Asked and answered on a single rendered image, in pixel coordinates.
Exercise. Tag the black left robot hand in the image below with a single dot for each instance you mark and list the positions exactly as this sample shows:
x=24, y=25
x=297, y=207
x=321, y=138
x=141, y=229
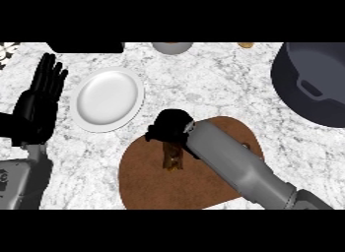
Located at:
x=34, y=108

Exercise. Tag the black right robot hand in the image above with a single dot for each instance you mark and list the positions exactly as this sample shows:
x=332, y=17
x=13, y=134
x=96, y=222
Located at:
x=170, y=126

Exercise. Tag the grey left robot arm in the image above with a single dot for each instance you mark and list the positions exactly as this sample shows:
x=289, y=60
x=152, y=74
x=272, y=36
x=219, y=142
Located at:
x=15, y=180

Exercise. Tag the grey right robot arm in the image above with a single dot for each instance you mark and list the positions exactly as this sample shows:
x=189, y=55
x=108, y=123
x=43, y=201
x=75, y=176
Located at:
x=247, y=167

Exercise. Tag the brown wooden cutting board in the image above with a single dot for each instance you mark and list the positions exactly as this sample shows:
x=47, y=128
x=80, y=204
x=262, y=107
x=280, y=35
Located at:
x=179, y=183

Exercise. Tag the dark grey pot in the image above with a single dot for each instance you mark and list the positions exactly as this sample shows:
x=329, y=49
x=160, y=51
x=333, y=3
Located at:
x=320, y=82

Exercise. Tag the white oval plate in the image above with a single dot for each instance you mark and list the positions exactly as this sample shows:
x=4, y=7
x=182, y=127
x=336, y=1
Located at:
x=108, y=99

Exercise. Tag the black appliance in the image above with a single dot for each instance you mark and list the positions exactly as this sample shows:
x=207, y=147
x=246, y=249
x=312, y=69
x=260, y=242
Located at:
x=84, y=47

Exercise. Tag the grey bowl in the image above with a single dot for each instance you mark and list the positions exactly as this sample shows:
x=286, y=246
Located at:
x=172, y=47

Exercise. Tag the small tan object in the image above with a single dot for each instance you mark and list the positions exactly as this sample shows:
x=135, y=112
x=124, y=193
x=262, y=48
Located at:
x=246, y=45

